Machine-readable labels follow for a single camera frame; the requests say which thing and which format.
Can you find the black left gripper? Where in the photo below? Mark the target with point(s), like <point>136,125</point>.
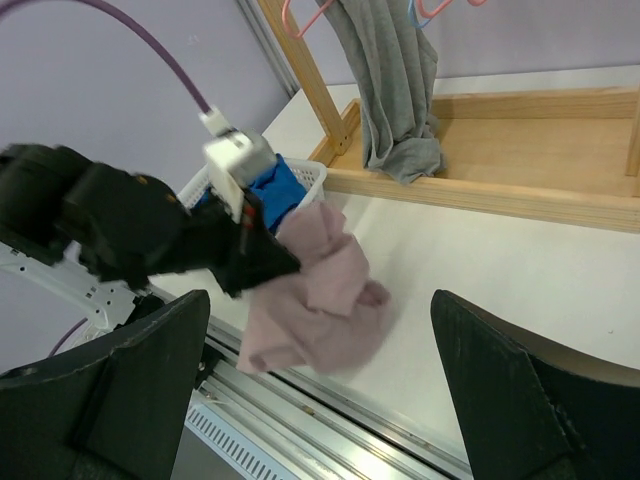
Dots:
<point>240,256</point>

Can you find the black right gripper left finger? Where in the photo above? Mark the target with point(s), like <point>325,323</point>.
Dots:
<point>112,408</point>

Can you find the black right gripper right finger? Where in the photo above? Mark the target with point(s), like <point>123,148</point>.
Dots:
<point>531,408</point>

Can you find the blue tank top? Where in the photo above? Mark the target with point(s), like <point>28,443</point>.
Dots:
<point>279,191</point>

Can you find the mauve tank top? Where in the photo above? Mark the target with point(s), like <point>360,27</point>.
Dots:
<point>331,315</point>

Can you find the grey tank top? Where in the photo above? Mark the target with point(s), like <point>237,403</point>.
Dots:
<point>395,68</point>

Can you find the light blue hanger with mauve top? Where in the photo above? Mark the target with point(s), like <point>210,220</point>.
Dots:
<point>417,15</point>

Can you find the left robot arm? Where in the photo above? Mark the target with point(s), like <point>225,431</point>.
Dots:
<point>130,227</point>

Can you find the translucent white plastic basket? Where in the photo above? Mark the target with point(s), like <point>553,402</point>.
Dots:
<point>309,174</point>

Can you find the wooden clothes rack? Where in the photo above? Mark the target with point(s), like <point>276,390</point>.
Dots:
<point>568,156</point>

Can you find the aluminium mounting rail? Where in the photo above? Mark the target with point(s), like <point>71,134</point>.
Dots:
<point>315,430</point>

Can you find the white slotted cable duct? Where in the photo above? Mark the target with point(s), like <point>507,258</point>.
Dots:
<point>240,453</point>

